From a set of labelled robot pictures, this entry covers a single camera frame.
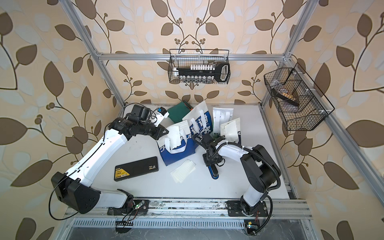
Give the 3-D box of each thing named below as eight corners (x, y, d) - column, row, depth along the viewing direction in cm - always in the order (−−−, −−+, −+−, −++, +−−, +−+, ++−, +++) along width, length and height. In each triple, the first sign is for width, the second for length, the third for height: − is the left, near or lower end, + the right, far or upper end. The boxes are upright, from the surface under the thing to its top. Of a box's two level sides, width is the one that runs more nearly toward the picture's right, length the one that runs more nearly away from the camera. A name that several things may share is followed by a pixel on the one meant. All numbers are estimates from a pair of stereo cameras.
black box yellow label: (114, 182, 84) (113, 180, 82) (116, 166, 90) (114, 165, 88) (158, 171, 88) (157, 170, 86) (157, 157, 94) (156, 155, 92)
